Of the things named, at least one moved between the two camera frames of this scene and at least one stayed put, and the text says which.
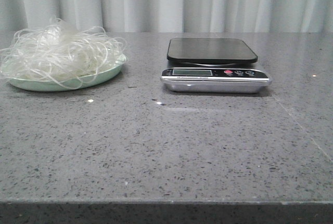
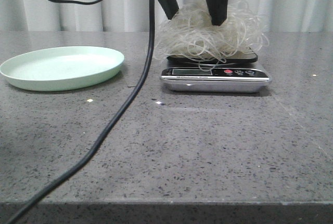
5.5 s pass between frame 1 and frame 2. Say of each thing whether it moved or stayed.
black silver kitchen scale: stayed
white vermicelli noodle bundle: moved
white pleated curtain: stayed
